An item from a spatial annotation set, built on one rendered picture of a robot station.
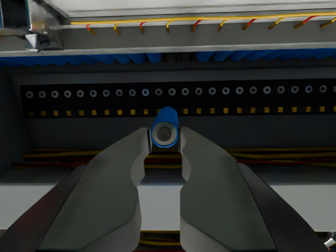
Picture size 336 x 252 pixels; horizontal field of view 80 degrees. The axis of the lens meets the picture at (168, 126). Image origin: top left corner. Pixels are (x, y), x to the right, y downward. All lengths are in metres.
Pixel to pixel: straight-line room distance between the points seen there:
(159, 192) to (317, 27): 0.19
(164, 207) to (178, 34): 0.15
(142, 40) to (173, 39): 0.03
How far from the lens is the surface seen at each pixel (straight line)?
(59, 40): 0.19
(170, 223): 0.21
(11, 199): 0.25
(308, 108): 0.37
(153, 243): 0.45
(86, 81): 0.34
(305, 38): 0.21
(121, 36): 0.19
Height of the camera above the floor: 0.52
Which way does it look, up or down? 24 degrees up
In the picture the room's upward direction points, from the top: 178 degrees clockwise
